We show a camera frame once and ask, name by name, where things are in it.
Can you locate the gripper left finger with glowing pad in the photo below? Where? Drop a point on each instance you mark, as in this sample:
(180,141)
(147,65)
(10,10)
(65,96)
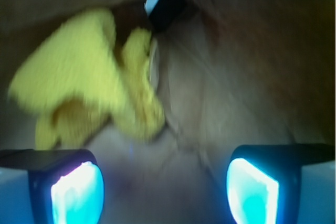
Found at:
(54,186)

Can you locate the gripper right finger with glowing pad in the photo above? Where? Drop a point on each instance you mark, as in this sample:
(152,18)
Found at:
(282,183)

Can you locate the yellow cloth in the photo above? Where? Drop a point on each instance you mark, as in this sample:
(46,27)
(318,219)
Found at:
(81,77)

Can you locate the brown paper bag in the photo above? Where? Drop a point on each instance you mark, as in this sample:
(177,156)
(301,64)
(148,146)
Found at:
(232,72)

